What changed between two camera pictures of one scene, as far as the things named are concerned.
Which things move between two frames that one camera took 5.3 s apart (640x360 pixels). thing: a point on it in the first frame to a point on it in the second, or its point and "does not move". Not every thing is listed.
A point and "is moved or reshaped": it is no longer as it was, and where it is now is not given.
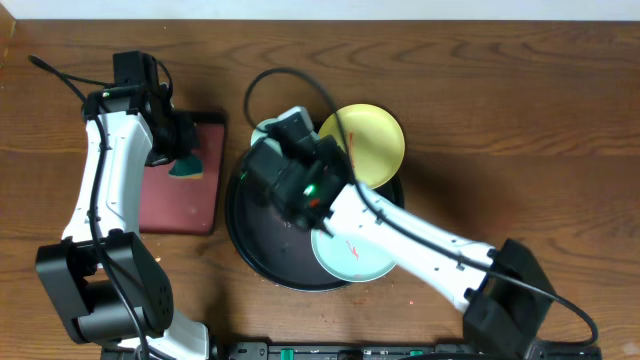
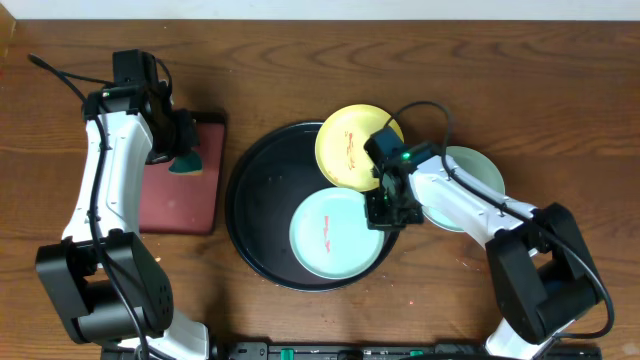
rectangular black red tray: [187, 206] does not move
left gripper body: [185, 138] does not move
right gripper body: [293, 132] to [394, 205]
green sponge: [187, 168] does not move
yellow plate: [375, 141] does not move
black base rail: [363, 351] does not move
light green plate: [257, 134] to [479, 165]
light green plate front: [351, 258] is moved or reshaped
